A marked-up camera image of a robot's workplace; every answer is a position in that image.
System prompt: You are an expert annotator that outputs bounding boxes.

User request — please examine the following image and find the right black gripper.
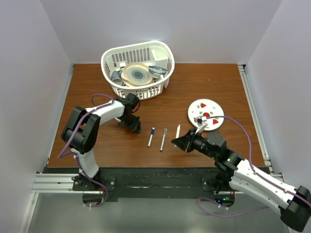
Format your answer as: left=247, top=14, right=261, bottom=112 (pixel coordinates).
left=172, top=128, right=217, bottom=160

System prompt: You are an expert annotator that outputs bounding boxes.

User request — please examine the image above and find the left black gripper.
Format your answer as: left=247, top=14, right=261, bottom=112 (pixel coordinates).
left=118, top=115, right=141, bottom=133

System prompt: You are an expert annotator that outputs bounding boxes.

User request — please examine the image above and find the white green-tip pen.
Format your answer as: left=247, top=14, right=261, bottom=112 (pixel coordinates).
left=175, top=124, right=181, bottom=138

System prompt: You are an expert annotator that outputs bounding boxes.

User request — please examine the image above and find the white thin pen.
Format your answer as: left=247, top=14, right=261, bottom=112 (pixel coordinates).
left=147, top=134, right=153, bottom=148

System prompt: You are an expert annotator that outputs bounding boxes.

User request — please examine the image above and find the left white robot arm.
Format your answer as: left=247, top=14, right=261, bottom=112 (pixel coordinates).
left=57, top=93, right=141, bottom=190

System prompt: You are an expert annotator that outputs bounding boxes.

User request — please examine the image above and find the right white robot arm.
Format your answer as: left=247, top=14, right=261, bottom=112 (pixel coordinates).
left=172, top=129, right=311, bottom=232

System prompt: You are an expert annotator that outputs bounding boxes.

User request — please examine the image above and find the watermelon pattern round plate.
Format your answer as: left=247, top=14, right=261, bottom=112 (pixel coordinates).
left=188, top=99, right=224, bottom=131

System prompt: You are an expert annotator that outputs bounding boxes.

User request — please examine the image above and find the grey-white mug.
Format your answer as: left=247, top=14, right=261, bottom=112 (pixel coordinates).
left=111, top=70, right=123, bottom=85

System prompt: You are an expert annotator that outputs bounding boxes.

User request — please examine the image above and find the beige blue-centred plate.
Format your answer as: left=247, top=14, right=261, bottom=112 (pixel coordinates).
left=121, top=63, right=154, bottom=86

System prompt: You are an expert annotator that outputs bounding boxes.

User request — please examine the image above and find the blue patterned white bowl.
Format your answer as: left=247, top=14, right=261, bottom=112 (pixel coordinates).
left=148, top=66, right=168, bottom=79

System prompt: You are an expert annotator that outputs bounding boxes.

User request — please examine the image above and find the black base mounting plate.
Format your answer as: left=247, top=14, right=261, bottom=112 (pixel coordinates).
left=72, top=167, right=231, bottom=203

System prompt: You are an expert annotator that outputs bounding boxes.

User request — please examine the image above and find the white plastic dish basket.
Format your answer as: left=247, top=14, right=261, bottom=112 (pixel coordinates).
left=101, top=40, right=175, bottom=100

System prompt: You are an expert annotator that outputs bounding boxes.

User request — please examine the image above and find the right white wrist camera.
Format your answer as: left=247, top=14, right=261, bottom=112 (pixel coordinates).
left=195, top=116, right=208, bottom=133

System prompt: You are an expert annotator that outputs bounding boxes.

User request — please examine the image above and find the aluminium frame rail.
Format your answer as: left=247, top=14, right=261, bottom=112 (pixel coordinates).
left=237, top=65, right=284, bottom=182

